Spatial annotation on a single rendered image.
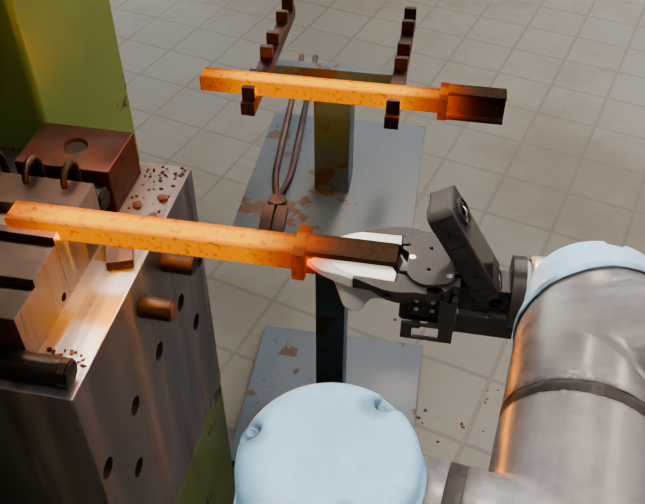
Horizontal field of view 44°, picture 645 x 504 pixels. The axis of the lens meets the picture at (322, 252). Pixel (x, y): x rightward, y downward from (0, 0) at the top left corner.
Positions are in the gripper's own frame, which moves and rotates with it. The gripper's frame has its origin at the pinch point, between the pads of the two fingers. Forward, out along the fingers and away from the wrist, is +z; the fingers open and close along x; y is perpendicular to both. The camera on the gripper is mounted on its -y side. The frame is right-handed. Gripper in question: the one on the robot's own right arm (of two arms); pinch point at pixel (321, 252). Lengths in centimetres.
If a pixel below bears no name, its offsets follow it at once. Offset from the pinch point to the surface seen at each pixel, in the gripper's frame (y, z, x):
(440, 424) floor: 101, -17, 52
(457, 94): 5.9, -11.4, 40.9
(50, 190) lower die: 1.0, 31.9, 5.4
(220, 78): 6.6, 22.9, 40.4
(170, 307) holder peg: 12.3, 17.9, 0.6
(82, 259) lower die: 7.0, 27.7, 1.3
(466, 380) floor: 101, -22, 66
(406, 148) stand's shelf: 34, -3, 66
